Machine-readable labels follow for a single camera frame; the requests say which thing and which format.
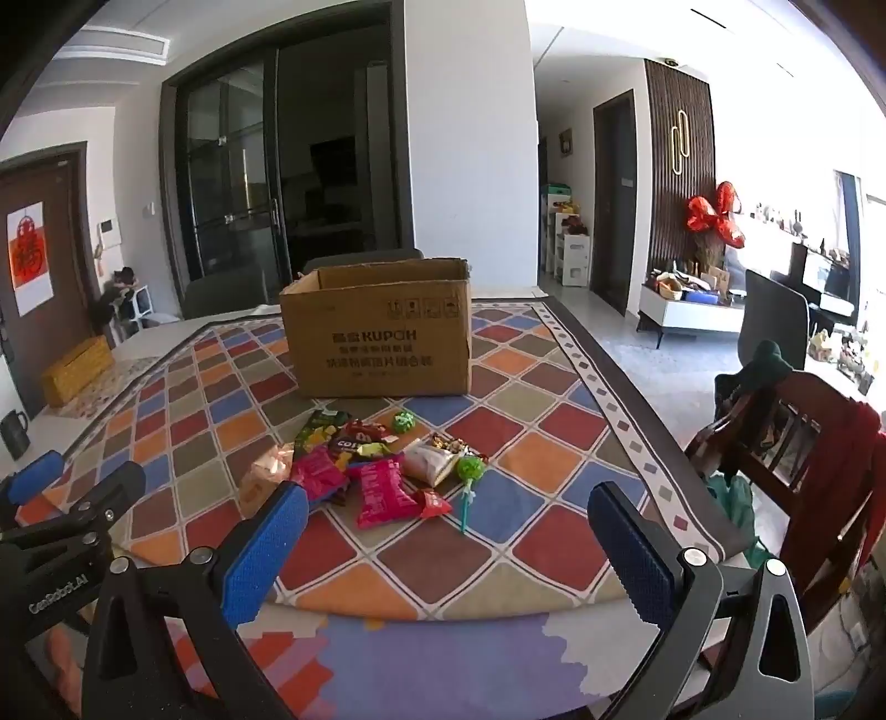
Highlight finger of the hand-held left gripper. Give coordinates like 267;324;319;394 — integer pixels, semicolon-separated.
0;450;66;531
28;460;148;548

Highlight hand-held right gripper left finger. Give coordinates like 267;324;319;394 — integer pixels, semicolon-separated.
81;483;310;720

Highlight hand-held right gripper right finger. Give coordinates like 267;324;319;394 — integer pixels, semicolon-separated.
587;482;816;720

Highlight orange snack packet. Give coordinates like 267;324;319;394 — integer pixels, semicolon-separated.
239;443;295;519

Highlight small pink snack packet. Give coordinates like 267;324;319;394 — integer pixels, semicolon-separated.
289;445;351;505

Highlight large pink snack packet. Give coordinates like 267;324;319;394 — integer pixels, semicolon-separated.
355;457;423;531

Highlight green snack packet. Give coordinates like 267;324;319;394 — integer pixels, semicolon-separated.
294;408;354;461

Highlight dark red snack packet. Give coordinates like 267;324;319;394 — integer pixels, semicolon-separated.
327;435;389;459

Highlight green lollipop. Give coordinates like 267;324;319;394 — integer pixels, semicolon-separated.
455;453;489;536

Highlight white snack packet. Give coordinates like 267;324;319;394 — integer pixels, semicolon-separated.
401;438;461;486

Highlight brown cardboard box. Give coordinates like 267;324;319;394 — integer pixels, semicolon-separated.
279;258;473;400

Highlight black mug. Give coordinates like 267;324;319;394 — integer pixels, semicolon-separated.
0;408;32;459

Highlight green plastic bag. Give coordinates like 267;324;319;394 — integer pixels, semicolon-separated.
706;474;771;563

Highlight yellow tissue box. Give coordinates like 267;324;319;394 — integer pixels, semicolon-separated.
42;337;115;407

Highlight white rack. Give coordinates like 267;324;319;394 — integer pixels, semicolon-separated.
111;284;157;337

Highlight brown wooden chair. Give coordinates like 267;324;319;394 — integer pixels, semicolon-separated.
685;370;886;624

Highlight black bag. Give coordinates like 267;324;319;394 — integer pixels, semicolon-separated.
90;266;140;326

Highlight brown entrance door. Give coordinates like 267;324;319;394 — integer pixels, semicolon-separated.
0;142;105;416

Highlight red paper-cut door poster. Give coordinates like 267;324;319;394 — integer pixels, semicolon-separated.
7;200;55;299

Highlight grey dining chair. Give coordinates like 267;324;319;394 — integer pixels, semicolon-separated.
183;266;292;321
303;247;425;274

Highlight dark green garment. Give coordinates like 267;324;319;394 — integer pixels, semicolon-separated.
732;339;795;397

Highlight red garment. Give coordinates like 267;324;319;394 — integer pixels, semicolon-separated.
782;398;886;575

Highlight white low cabinet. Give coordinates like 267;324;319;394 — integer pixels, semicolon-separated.
637;284;746;349

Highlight black chair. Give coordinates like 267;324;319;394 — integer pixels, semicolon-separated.
737;269;811;375

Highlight pile of assorted boxes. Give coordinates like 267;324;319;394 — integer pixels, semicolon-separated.
647;259;747;306

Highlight black monitor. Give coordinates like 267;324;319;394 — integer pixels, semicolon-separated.
789;242;854;307

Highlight dark interior door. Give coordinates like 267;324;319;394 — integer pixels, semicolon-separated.
591;90;641;316

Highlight red foil balloons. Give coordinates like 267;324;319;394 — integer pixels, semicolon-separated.
685;181;749;250

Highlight glass sliding door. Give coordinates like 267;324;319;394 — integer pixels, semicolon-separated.
159;48;404;320

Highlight dark slatted wall panel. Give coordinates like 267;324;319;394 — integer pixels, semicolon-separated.
643;59;714;278

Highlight gold loop wall ornament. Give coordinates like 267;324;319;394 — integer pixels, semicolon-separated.
671;111;691;176

